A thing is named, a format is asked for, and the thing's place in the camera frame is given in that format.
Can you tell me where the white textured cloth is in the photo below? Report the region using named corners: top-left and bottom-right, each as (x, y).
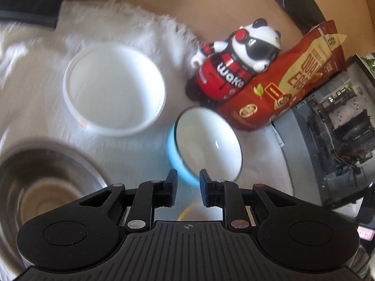
top-left (0, 0), bottom-right (293, 229)

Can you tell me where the black round device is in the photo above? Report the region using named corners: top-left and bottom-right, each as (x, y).
top-left (252, 0), bottom-right (323, 36)

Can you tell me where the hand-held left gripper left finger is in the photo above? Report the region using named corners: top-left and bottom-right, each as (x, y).
top-left (79, 169), bottom-right (178, 232)

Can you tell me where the dark cloth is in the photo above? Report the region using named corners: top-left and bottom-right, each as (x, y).
top-left (0, 0), bottom-right (75, 30)

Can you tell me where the stainless steel bowl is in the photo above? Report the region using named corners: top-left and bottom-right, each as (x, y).
top-left (0, 148), bottom-right (113, 270)

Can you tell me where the red bottle with panda cap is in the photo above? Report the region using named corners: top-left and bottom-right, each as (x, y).
top-left (185, 18), bottom-right (282, 109)

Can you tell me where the yellow-rimmed bowl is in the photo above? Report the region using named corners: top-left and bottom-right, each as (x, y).
top-left (178, 200), bottom-right (226, 221)

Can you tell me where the white round plastic bowl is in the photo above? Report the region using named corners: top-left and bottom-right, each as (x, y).
top-left (62, 43), bottom-right (166, 137)

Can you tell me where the red snack bag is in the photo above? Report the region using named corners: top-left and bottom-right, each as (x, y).
top-left (216, 20), bottom-right (348, 132)

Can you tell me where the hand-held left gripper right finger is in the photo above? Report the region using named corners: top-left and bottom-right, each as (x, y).
top-left (199, 169), bottom-right (296, 231)

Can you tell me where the blue bowl with white inside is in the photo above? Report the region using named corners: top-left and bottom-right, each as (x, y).
top-left (168, 107), bottom-right (244, 185)

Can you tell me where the open computer case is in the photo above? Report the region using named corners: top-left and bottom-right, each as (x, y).
top-left (271, 53), bottom-right (375, 208)

